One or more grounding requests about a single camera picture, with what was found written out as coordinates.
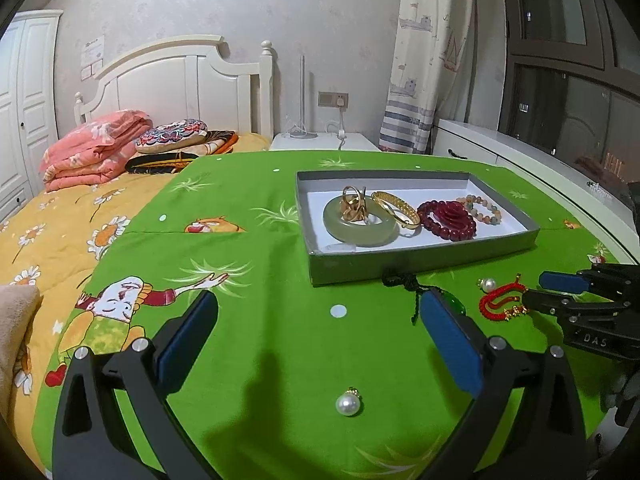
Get gold wire ring ornament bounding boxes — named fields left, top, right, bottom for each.
left=338, top=185, right=369, bottom=223

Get dark window frame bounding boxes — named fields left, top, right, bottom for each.
left=499, top=0, right=639, bottom=197

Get white pearl pendant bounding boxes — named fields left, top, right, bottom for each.
left=335, top=387, right=361, bottom=417

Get embroidered patterned pillow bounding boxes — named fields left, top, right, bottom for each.
left=134, top=118, right=208, bottom=154

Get white lamp stand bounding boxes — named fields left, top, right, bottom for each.
left=288, top=54, right=317, bottom=140

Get red cord bracelet gold charms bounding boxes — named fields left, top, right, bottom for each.
left=478, top=273, right=528, bottom=322

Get white nightstand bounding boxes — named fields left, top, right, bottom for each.
left=270, top=132, right=378, bottom=152

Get black orange folded cloth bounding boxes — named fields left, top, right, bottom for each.
left=125, top=130, right=239, bottom=174

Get white wardrobe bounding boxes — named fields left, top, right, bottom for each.
left=0, top=10, right=63, bottom=220

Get paper notice on wall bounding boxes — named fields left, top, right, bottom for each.
left=80, top=35, right=105, bottom=81

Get grey cardboard tray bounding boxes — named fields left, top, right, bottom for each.
left=295, top=169, right=540, bottom=287

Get yellow floral bedsheet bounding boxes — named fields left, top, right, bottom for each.
left=0, top=131, right=271, bottom=466

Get pale green jade bangle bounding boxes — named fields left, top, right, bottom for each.
left=323, top=197, right=399, bottom=247

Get white low cabinet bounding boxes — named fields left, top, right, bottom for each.
left=433, top=119, right=639, bottom=263

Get gold bangle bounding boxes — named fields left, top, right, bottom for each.
left=371, top=191, right=422, bottom=230

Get green cartoon tablecloth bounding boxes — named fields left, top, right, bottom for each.
left=30, top=148, right=626, bottom=480

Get wall power socket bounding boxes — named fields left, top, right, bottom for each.
left=318, top=91, right=348, bottom=110

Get pastel multicolour bead bracelet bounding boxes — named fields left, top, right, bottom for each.
left=455, top=194, right=504, bottom=226

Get small pearl earring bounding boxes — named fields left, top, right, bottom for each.
left=478, top=278, right=498, bottom=294

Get white wooden headboard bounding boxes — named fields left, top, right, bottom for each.
left=74, top=35, right=274, bottom=140

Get dark red bead bracelet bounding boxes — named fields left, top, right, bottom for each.
left=416, top=199, right=478, bottom=242

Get sailboat print curtain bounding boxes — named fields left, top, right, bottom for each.
left=378, top=0, right=474, bottom=154

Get green jade pendant black cord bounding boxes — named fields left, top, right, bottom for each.
left=380, top=268, right=468, bottom=324

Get folded pink quilt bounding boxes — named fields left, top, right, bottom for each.
left=39, top=110, right=153, bottom=192

